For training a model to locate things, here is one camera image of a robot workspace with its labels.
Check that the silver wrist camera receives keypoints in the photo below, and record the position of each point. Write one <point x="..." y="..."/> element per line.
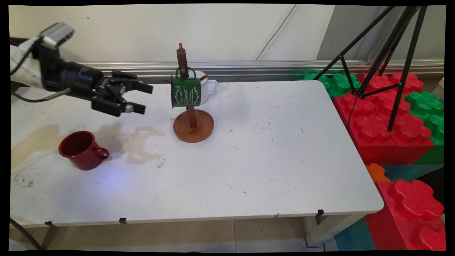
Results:
<point x="58" y="32"/>

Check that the large red foam block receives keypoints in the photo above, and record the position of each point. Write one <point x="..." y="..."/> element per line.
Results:
<point x="373" y="142"/>

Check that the white enamel mug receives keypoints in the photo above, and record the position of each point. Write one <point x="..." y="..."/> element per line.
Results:
<point x="204" y="90"/>

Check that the wooden mug stand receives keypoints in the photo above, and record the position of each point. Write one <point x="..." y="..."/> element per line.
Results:
<point x="193" y="128"/>

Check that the orange foam block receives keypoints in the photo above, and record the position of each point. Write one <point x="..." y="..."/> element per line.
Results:
<point x="376" y="172"/>

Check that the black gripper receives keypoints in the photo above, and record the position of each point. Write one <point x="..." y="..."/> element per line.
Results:
<point x="89" y="83"/>

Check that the green foam block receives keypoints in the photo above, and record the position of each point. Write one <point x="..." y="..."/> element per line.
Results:
<point x="341" y="83"/>
<point x="424" y="103"/>

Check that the black tripod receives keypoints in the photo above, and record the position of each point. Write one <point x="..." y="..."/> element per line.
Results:
<point x="360" y="94"/>

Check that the green enamel mug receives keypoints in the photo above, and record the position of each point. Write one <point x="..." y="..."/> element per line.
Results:
<point x="185" y="94"/>

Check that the aluminium wall rail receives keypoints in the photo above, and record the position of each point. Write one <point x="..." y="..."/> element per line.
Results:
<point x="249" y="69"/>

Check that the teal foam block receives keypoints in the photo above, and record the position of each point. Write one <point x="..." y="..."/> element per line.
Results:
<point x="355" y="236"/>

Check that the red ceramic mug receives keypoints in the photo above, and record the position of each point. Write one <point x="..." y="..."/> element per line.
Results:
<point x="85" y="158"/>

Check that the white metal table leg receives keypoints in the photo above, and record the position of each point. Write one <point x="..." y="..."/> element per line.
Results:
<point x="330" y="229"/>

